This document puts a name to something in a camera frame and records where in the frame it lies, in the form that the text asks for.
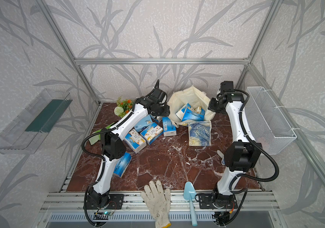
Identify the blue tissue pack front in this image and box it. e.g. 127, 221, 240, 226
182, 108, 204, 122

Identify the canvas bag with blue painting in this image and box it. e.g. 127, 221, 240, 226
167, 86, 215, 147

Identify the orange blue tissue pack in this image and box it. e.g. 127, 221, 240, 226
140, 123, 163, 145
175, 103, 191, 120
124, 129, 147, 154

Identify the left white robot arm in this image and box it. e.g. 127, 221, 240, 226
81, 85, 170, 206

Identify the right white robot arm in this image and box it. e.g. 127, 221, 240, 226
208, 81, 260, 196

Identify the light blue Vinda tissue pack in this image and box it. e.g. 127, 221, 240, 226
135, 115, 153, 133

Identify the blue white upright tissue pack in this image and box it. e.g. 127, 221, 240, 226
162, 117, 177, 137

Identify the artificial green flower plant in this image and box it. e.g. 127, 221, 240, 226
114, 97, 134, 118

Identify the blue dotted white glove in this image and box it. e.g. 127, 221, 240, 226
216, 150, 225, 166

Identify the green black work glove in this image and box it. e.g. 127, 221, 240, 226
89, 123, 114, 145

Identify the teal plastic trowel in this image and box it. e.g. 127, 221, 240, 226
183, 181, 198, 227

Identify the white cotton glove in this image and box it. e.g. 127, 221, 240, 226
141, 180, 171, 228

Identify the white wire basket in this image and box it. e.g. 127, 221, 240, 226
244, 86, 297, 155

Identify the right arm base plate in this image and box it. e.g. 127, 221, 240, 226
195, 193, 238, 210

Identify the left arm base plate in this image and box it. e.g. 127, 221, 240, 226
83, 194, 124, 210

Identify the clear plastic wall shelf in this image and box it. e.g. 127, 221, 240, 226
0, 89, 73, 154

